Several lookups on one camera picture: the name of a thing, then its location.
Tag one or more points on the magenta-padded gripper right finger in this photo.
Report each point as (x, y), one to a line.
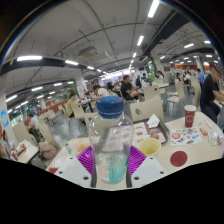
(150, 170)

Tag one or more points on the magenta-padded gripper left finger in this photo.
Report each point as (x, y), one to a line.
(71, 170)

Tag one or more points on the clear blue-capped water bottle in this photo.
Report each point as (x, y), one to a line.
(110, 133)

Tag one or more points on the crumpled clear snack bag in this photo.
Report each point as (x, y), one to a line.
(78, 146)

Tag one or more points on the flat round red coaster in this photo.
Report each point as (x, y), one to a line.
(178, 158)

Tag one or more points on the pale pink bag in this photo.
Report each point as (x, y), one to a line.
(47, 150)

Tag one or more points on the beige dining table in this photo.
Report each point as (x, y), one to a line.
(27, 151)

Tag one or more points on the white sheet with colourful stickers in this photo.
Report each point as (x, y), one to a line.
(185, 136)

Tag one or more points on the white paper napkin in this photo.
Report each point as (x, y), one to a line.
(153, 121)

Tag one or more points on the person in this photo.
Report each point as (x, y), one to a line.
(101, 91)
(35, 125)
(70, 106)
(126, 89)
(209, 93)
(152, 77)

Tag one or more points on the red paper cup with lid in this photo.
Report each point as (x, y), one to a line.
(190, 117)

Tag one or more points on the clear plastic packet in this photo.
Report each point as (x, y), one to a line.
(213, 138)

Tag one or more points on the group of beige chairs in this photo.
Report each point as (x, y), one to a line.
(180, 91)

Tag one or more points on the ceiling air conditioner unit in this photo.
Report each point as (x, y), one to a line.
(88, 52)

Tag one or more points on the group of ceiling lights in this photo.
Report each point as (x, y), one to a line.
(154, 8)

